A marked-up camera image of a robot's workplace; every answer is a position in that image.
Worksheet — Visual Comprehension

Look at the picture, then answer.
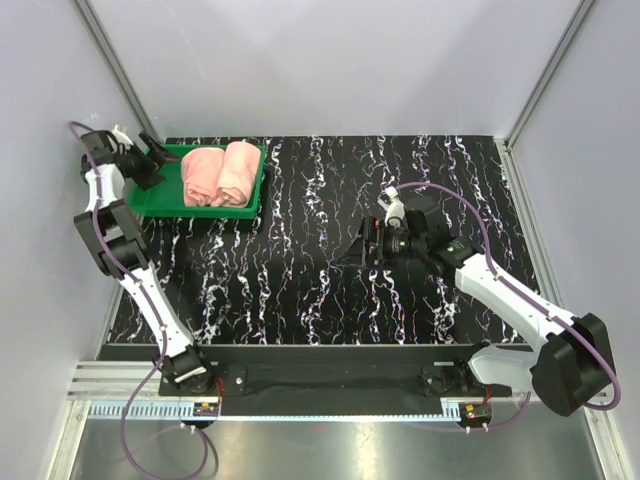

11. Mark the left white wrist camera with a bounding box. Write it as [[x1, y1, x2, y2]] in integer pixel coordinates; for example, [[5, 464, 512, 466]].
[[111, 125, 134, 150]]

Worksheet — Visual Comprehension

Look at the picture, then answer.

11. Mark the green plastic tray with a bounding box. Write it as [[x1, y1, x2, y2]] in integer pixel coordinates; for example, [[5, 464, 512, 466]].
[[127, 145, 266, 220]]

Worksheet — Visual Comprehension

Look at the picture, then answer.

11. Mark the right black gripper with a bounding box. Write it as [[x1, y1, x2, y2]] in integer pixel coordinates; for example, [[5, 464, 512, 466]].
[[336, 217, 427, 273]]

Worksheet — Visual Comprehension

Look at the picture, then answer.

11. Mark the aluminium frame post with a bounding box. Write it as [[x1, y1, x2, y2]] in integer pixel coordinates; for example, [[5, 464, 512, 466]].
[[504, 0, 601, 151], [70, 0, 159, 139]]

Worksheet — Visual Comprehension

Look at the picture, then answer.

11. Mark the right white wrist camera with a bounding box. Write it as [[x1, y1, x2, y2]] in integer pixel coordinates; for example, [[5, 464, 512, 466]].
[[379, 186, 405, 228]]

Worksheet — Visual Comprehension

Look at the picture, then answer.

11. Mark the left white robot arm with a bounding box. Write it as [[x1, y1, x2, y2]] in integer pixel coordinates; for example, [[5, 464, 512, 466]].
[[69, 121, 216, 396]]

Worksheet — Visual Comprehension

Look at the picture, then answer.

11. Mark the pink towel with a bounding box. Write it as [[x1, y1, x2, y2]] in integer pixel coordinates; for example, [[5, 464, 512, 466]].
[[181, 147, 224, 207], [212, 141, 261, 208]]

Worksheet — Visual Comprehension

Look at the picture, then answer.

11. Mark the left aluminium frame post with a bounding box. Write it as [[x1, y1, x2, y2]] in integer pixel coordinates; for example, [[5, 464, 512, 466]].
[[70, 0, 159, 139]]

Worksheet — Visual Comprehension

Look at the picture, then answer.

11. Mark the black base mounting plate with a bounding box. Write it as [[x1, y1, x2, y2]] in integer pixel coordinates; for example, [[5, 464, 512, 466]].
[[159, 344, 511, 401]]

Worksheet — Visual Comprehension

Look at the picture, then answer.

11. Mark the front aluminium rail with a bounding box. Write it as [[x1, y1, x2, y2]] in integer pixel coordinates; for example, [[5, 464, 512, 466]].
[[64, 357, 609, 424]]

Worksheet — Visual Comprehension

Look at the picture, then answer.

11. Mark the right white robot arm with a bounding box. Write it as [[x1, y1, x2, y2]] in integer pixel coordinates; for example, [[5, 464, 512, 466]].
[[337, 198, 617, 417]]

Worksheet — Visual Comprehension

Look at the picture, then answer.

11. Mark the right aluminium frame post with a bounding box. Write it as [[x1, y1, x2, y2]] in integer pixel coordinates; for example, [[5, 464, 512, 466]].
[[504, 0, 601, 151]]

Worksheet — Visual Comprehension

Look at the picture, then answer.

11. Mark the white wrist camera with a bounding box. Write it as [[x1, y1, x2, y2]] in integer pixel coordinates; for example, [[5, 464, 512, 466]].
[[379, 186, 405, 228], [111, 125, 134, 150]]

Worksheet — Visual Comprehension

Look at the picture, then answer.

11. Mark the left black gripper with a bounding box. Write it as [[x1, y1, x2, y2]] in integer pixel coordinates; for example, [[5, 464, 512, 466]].
[[119, 133, 179, 191]]

